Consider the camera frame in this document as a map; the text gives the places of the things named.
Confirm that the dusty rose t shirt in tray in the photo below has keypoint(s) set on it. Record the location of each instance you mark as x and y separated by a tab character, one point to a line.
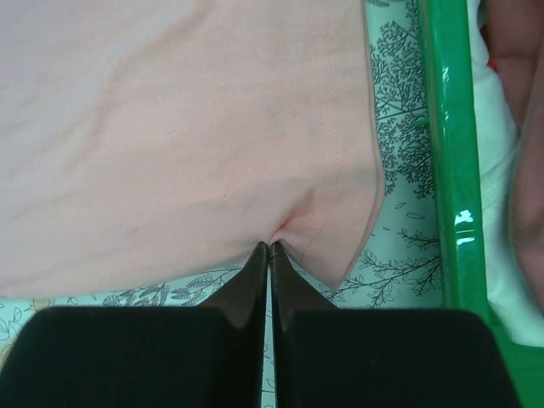
515	38

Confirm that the salmon pink t shirt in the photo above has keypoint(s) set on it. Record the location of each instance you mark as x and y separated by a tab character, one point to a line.
142	141

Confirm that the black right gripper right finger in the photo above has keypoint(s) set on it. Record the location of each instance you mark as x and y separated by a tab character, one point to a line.
331	357

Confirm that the white t shirt in tray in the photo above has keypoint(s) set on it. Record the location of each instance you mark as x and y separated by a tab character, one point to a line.
498	145

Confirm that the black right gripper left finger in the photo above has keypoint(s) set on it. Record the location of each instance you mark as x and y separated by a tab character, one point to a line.
209	355

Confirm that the floral patterned table mat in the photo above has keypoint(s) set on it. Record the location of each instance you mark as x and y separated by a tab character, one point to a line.
403	251

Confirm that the green plastic tray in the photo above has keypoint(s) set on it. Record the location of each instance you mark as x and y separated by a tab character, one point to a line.
449	88

